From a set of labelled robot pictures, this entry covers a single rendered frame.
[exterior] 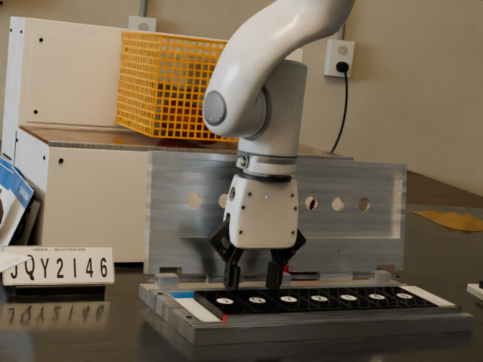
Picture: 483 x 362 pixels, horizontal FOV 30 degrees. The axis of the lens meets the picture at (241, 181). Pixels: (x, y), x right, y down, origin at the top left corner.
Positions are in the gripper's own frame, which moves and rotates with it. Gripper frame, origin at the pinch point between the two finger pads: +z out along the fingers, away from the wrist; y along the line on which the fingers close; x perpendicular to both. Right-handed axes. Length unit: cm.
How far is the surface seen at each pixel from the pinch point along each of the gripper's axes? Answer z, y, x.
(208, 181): -12.9, -5.4, 7.2
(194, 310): 2.1, -11.7, -6.5
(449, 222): 3, 83, 58
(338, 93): -21, 110, 159
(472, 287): 3.2, 44.3, 4.1
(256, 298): 0.9, -2.3, -5.8
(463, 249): 4, 68, 34
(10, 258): -6.4, -37.3, -11.2
